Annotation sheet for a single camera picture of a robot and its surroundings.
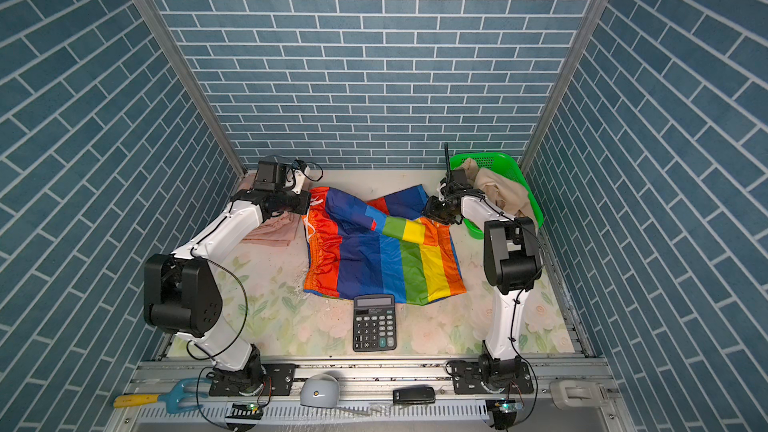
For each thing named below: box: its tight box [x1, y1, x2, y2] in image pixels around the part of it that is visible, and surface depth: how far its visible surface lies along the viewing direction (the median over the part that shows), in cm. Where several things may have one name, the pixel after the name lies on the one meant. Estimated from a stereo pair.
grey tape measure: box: [300, 373, 340, 408], surface depth 67 cm
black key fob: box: [392, 384, 436, 405], surface depth 70 cm
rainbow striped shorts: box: [303, 184, 467, 305], surface depth 95 cm
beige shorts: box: [463, 158, 534, 220], surface depth 98 cm
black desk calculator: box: [352, 294, 397, 353], surface depth 82 cm
